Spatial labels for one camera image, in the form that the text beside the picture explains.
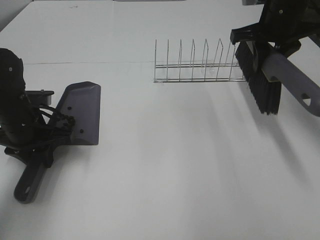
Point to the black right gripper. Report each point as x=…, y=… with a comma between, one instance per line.
x=282, y=22

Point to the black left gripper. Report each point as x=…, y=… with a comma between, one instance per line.
x=25, y=126

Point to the grey brush black bristles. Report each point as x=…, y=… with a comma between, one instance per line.
x=266, y=71

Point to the pile of coffee beans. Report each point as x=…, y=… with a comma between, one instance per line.
x=66, y=118

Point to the grey plastic dustpan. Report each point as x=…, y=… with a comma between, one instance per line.
x=86, y=98

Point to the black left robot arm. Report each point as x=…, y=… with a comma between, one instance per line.
x=11, y=74

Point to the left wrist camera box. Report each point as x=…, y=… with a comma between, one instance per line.
x=40, y=97

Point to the chrome wire dish rack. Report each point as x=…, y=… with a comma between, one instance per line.
x=204, y=64

